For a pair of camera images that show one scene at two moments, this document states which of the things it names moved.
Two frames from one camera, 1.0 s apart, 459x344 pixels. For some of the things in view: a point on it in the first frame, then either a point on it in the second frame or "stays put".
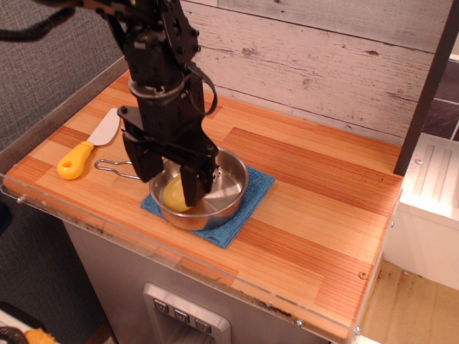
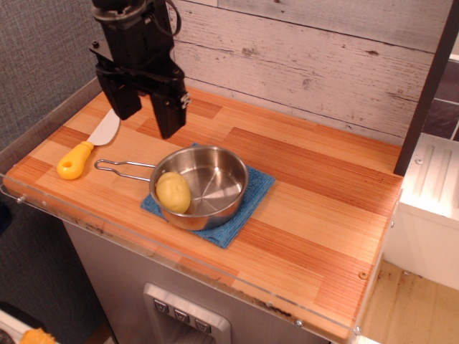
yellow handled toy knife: x=72 y=167 stays put
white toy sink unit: x=424 y=234 stays put
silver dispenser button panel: x=174 y=318 stays put
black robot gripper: x=167 y=123 → x=135 y=49
